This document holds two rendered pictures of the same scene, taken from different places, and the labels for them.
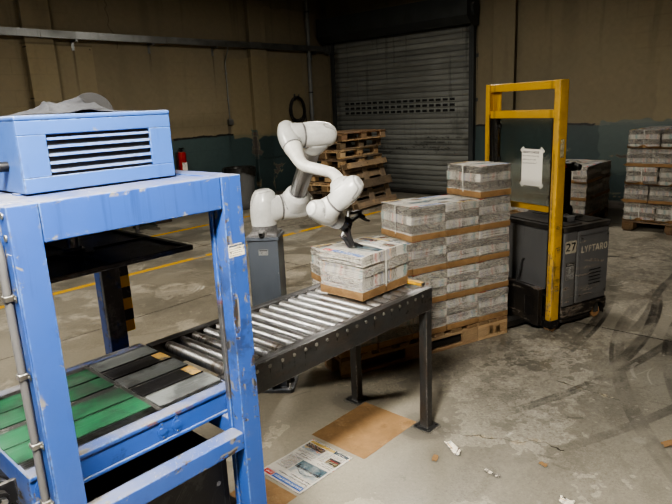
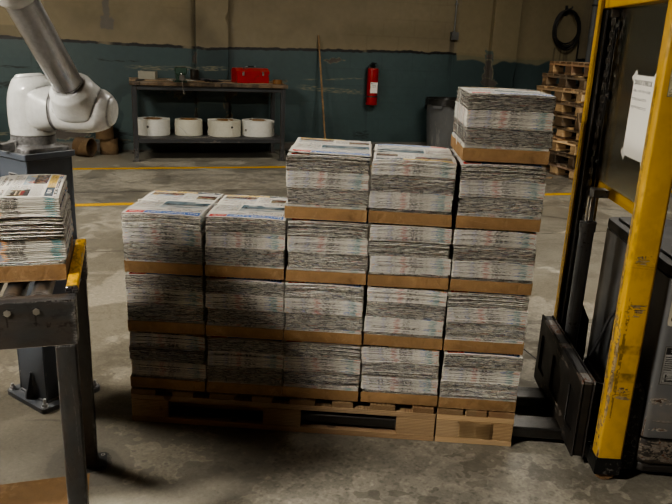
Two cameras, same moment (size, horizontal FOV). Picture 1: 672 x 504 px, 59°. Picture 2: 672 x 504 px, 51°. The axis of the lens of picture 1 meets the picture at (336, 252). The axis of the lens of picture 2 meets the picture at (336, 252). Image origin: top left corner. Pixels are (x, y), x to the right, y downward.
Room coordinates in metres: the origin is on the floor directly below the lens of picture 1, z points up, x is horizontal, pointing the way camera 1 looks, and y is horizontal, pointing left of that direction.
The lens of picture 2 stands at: (1.88, -1.84, 1.43)
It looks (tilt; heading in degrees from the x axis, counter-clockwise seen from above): 17 degrees down; 30
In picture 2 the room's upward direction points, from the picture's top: 3 degrees clockwise
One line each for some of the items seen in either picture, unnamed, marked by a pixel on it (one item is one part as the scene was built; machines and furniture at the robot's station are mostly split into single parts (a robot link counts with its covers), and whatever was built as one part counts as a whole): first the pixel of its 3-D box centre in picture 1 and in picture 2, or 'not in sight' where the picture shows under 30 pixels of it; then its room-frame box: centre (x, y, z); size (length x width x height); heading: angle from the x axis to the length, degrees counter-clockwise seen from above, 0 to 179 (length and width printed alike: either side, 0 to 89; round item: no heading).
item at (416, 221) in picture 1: (412, 219); (330, 178); (4.05, -0.55, 0.95); 0.38 x 0.29 x 0.23; 28
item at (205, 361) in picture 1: (199, 359); not in sight; (2.20, 0.57, 0.77); 0.47 x 0.05 x 0.05; 47
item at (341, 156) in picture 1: (346, 167); (600, 119); (10.82, -0.26, 0.65); 1.33 x 0.94 x 1.30; 141
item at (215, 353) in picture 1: (213, 353); not in sight; (2.25, 0.52, 0.77); 0.47 x 0.05 x 0.05; 47
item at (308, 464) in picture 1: (306, 464); not in sight; (2.61, 0.19, 0.00); 0.37 x 0.28 x 0.01; 137
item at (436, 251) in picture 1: (397, 295); (289, 311); (3.98, -0.42, 0.42); 1.17 x 0.39 x 0.83; 117
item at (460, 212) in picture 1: (445, 214); (410, 183); (4.18, -0.80, 0.95); 0.38 x 0.29 x 0.23; 26
